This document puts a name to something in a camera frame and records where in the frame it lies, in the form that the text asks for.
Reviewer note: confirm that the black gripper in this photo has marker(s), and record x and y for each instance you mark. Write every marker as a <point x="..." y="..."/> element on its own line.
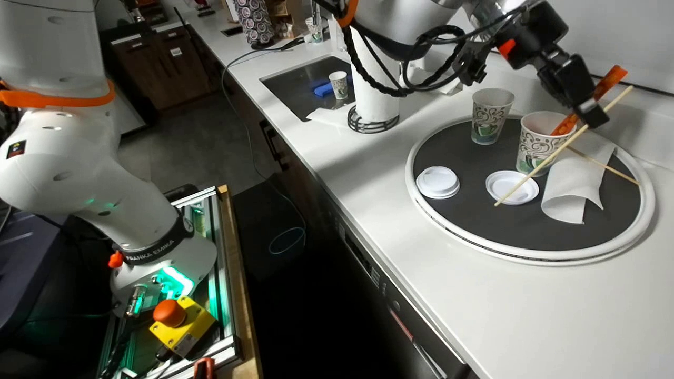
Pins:
<point x="570" y="77"/>

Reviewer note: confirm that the long light wooden stick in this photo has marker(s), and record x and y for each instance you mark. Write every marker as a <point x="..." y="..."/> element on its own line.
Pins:
<point x="540" y="168"/>

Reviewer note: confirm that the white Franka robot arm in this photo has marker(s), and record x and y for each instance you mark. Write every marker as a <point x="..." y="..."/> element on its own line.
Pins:
<point x="64" y="160"/>

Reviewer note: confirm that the orange stick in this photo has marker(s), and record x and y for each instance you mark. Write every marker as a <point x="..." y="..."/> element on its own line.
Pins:
<point x="611" y="77"/>

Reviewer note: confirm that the round black tray white rim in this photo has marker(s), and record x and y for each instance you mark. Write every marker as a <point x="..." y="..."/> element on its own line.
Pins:
<point x="491" y="224"/>

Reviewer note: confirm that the thin wooden skewer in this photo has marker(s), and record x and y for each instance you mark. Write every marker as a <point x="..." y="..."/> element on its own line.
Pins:
<point x="622" y="176"/>

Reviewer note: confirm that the tipped white cup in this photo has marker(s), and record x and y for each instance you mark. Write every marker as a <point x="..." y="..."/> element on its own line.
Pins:
<point x="571" y="191"/>

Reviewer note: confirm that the white plastic cup lid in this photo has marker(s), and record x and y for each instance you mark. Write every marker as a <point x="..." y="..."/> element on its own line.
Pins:
<point x="436" y="182"/>
<point x="505" y="184"/>

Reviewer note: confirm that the white paper towel roll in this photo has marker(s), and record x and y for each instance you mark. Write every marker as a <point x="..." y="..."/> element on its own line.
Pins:
<point x="364" y="106"/>

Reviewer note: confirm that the paper towel roll on holder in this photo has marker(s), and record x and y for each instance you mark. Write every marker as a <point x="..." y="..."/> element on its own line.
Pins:
<point x="364" y="129"/>

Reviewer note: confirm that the small patterned paper cup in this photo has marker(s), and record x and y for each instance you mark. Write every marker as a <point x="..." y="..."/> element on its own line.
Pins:
<point x="340" y="88"/>

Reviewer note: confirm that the blue sponge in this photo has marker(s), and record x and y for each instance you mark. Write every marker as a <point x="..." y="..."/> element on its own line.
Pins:
<point x="323" y="89"/>

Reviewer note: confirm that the dark under-counter cabinet front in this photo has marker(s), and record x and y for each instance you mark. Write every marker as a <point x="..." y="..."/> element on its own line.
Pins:
<point x="364" y="280"/>

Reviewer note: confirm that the stainless steel sink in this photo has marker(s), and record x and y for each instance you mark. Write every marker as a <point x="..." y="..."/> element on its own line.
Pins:
<point x="296" y="88"/>

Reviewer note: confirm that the black white patterned container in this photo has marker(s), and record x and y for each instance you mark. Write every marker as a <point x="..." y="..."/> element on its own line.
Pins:
<point x="254" y="22"/>

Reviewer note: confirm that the brown wooden cabinet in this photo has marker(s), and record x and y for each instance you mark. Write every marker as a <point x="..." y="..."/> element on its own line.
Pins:
<point x="160" y="67"/>

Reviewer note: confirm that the yellow emergency stop button box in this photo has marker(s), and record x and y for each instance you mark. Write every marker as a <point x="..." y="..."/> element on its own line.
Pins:
<point x="179" y="334"/>

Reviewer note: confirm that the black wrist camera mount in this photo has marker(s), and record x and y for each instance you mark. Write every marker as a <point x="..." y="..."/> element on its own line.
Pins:
<point x="540" y="32"/>

